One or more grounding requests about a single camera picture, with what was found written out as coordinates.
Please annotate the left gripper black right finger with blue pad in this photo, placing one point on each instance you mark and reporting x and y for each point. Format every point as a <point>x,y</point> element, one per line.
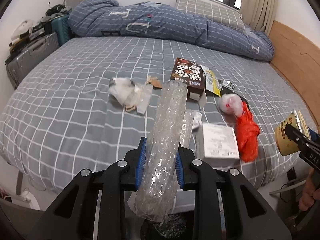
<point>227,205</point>

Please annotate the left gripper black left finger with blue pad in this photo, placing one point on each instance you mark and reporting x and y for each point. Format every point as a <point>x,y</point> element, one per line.
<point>92,205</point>

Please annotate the orange plastic bag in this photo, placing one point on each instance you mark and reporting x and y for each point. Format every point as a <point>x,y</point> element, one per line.
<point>247,132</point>

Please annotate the white cardboard box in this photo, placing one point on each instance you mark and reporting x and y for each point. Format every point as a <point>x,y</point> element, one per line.
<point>217,146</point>

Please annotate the clear bubble wrap roll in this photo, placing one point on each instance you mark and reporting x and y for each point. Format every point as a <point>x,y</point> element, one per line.
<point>171,129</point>

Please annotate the white plastic bag red print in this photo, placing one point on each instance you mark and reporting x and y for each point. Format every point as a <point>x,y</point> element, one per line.
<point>231,104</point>

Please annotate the clear plastic bag with barcode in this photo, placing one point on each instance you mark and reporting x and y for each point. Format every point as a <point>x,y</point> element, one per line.
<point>132,96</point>

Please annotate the brown cookie box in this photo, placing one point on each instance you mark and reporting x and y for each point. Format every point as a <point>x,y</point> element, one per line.
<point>191,74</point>

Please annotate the white tissue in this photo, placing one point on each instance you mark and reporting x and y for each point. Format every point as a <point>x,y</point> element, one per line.
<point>197,120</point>

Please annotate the black lined trash bin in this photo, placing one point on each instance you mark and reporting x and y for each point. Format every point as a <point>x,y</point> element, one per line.
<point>172,227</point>

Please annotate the person's right hand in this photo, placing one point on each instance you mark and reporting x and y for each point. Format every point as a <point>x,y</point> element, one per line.
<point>310,194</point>

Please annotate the wooden headboard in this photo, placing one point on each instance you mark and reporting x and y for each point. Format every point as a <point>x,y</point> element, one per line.
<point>296,58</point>

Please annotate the black card tag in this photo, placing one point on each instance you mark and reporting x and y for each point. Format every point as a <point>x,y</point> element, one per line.
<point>225,90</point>

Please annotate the crumpled silver foil wrapper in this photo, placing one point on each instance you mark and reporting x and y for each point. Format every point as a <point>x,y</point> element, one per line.
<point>227,83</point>

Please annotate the grey checked bed sheet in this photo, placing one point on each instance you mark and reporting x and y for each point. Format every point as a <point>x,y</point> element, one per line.
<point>62,118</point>

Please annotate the yellow white snack wrapper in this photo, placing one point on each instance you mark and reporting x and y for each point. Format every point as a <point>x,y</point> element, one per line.
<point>212,83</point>

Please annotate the beige curtain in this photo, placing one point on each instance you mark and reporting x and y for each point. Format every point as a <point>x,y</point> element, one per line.
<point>259,14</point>

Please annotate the small brown paper scrap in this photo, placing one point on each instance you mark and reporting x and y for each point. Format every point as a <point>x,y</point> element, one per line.
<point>154,81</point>

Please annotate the grey hard suitcase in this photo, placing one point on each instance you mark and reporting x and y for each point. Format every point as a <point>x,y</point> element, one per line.
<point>19,67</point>

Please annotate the grey checked pillow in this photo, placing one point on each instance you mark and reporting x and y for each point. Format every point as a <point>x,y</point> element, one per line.
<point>212,11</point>

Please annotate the teal hard suitcase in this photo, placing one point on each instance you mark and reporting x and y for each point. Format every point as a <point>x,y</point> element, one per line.
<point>62,29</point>

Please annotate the white helmet on suitcase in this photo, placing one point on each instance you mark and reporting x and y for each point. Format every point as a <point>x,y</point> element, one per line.
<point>24,28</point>

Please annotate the blue striped duvet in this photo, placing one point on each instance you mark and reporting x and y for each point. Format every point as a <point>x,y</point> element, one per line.
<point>97,18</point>

